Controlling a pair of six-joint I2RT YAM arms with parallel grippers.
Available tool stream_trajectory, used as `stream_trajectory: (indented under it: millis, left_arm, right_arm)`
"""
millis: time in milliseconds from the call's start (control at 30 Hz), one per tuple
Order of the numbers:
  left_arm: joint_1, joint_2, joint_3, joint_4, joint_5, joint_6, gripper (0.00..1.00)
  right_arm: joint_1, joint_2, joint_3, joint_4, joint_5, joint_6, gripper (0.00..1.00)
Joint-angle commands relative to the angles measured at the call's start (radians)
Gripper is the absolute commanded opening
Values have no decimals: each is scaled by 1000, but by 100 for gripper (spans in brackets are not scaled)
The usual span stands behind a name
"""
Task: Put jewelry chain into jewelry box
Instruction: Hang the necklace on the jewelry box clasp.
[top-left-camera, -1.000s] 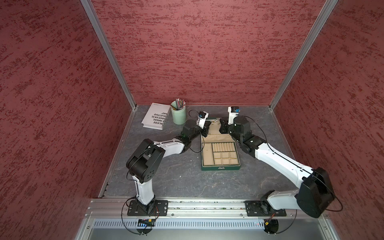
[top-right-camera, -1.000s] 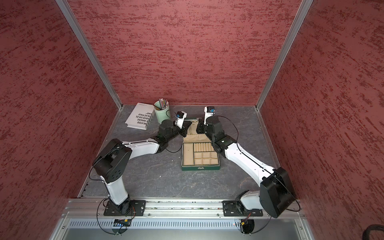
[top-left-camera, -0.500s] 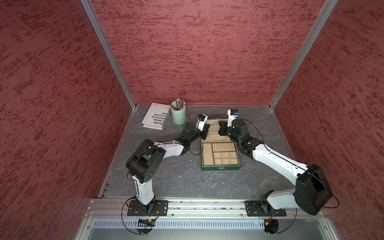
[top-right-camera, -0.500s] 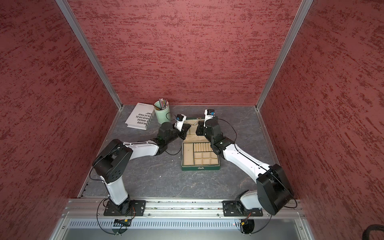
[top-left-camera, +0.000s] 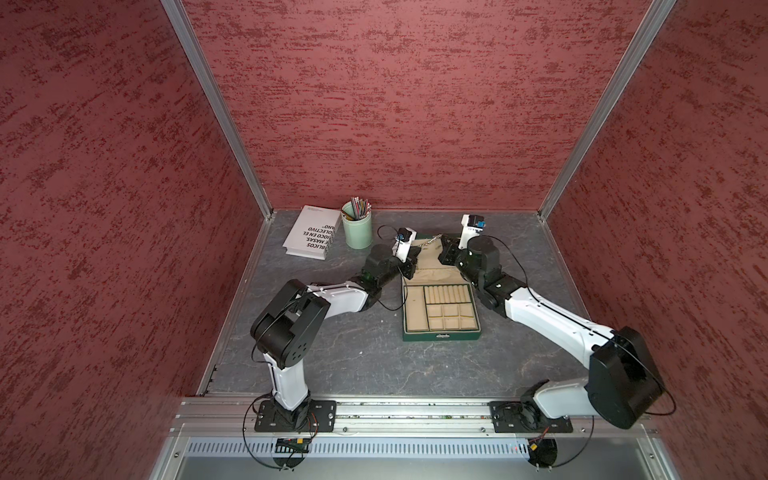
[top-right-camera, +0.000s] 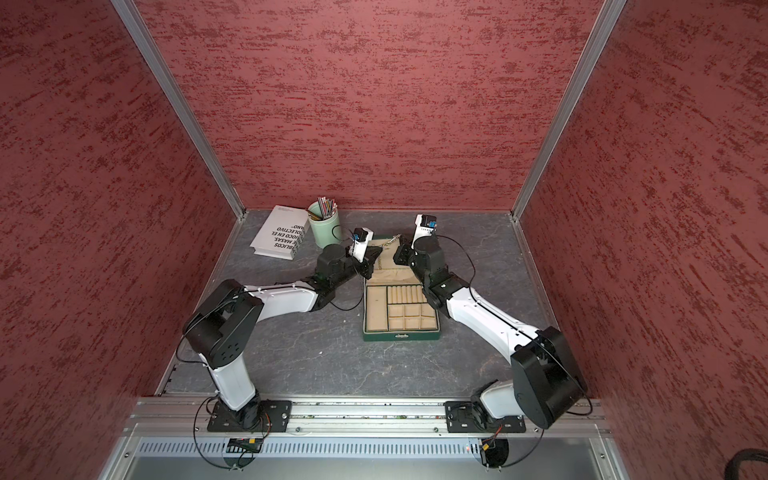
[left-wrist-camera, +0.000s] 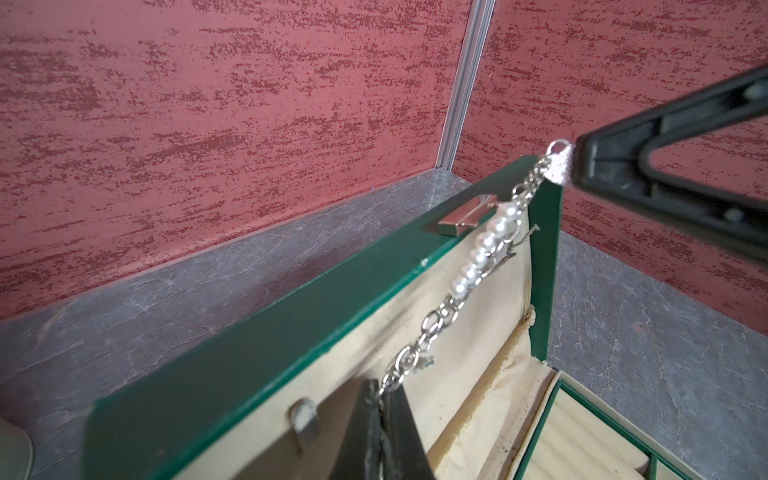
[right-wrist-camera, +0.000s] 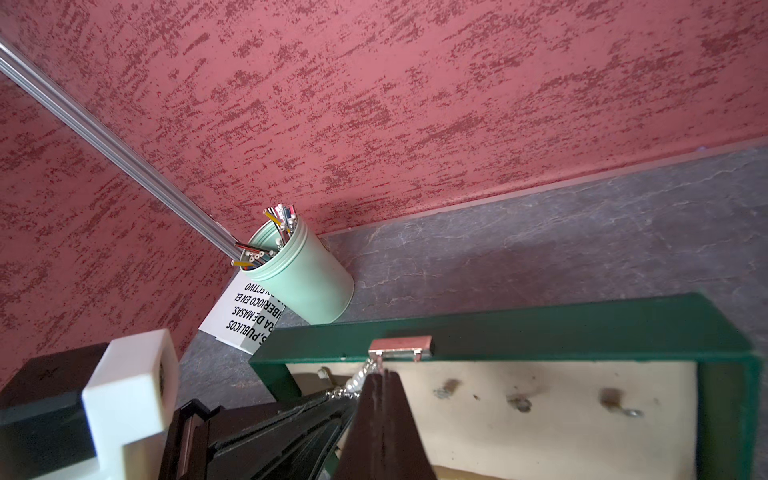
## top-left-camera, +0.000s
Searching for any left aluminium corner post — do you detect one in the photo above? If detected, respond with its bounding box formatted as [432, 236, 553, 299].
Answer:
[161, 0, 273, 221]

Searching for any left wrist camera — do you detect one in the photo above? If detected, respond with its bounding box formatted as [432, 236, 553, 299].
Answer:
[392, 227, 417, 263]

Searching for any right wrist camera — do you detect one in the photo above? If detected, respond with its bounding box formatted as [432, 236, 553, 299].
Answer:
[459, 214, 486, 250]

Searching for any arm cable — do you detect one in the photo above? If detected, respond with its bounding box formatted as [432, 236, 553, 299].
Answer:
[241, 392, 316, 472]
[527, 413, 596, 470]

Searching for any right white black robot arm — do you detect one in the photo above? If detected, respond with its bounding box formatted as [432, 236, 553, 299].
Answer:
[438, 235, 667, 429]

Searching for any green jewelry box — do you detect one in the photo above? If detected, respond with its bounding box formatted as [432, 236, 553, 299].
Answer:
[401, 237, 482, 342]

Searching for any coloured pencils bundle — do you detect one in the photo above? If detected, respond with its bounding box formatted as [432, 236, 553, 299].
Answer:
[350, 197, 371, 220]

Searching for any right aluminium corner post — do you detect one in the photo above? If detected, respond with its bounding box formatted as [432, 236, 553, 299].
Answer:
[538, 0, 676, 223]

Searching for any mint green pencil cup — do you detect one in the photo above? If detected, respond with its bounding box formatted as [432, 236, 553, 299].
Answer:
[341, 200, 373, 250]

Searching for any aluminium corner post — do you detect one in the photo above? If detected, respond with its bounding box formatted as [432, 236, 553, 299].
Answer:
[538, 0, 676, 223]
[161, 0, 273, 221]

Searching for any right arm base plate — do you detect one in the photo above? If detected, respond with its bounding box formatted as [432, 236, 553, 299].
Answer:
[488, 401, 573, 434]

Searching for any white book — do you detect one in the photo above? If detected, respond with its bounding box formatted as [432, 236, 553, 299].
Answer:
[283, 205, 341, 260]

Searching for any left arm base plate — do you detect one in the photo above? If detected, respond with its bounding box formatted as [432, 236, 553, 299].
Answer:
[254, 399, 337, 434]

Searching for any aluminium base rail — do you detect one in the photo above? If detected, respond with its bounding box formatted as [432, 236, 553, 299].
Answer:
[170, 395, 655, 439]

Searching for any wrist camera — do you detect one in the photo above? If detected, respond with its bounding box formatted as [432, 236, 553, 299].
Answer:
[392, 227, 417, 263]
[459, 214, 486, 250]

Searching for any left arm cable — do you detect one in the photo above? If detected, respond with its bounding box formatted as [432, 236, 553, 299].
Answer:
[241, 392, 316, 472]

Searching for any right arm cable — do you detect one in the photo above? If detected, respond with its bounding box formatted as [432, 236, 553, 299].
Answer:
[527, 413, 596, 470]

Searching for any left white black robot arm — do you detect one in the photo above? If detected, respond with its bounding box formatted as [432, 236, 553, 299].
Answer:
[250, 242, 421, 413]

